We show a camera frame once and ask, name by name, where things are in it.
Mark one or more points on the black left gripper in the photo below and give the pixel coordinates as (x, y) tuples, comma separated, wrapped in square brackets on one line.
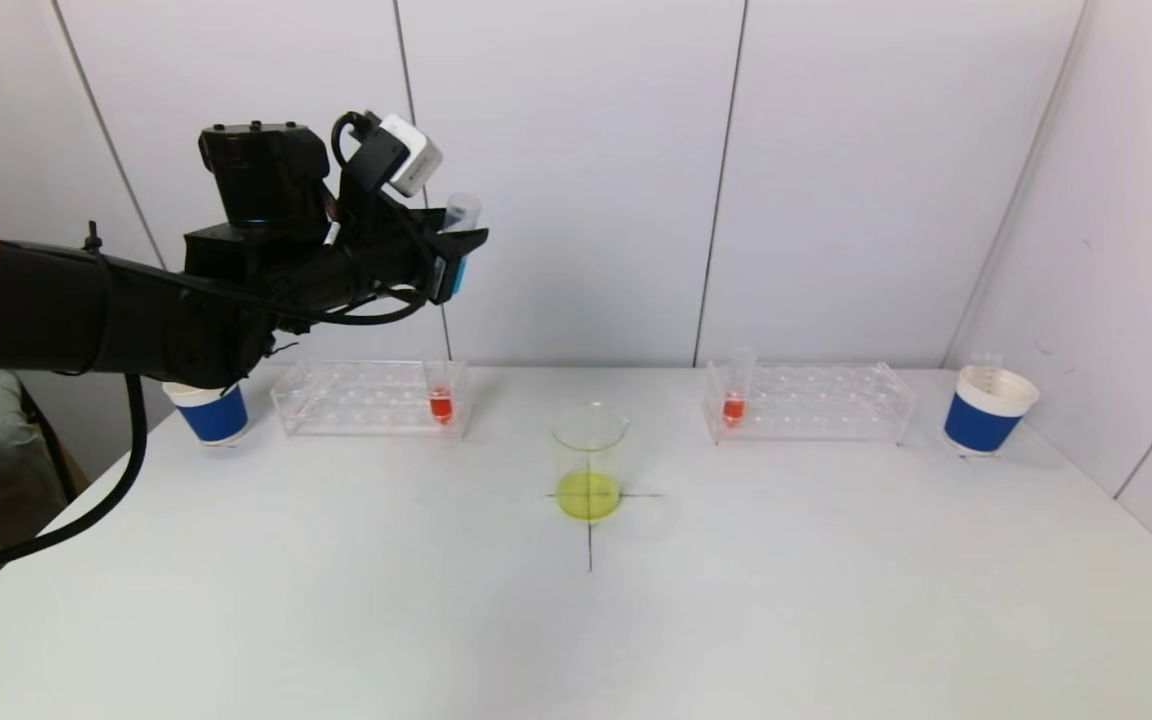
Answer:
[(448, 268)]

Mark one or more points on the blue pigment test tube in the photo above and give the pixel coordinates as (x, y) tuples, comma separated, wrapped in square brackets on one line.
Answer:
[(463, 212)]

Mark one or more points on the yellow pigment test tube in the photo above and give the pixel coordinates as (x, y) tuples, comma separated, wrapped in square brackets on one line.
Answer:
[(986, 368)]

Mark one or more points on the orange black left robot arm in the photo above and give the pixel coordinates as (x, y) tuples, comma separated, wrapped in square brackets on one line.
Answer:
[(86, 310)]

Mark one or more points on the red pigment test tube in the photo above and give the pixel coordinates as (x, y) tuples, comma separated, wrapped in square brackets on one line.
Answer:
[(733, 409), (442, 406)]

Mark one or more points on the clear acrylic test tube rack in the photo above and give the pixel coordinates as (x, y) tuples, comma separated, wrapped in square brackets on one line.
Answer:
[(816, 405), (366, 405)]

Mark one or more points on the clear glass beaker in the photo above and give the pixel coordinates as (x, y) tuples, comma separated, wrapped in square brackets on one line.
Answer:
[(588, 495)]

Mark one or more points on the blue sleeved paper cup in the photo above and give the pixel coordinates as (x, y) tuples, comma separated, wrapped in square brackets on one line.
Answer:
[(981, 425), (216, 418)]

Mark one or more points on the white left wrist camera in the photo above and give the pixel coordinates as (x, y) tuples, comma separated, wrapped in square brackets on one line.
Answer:
[(414, 155)]

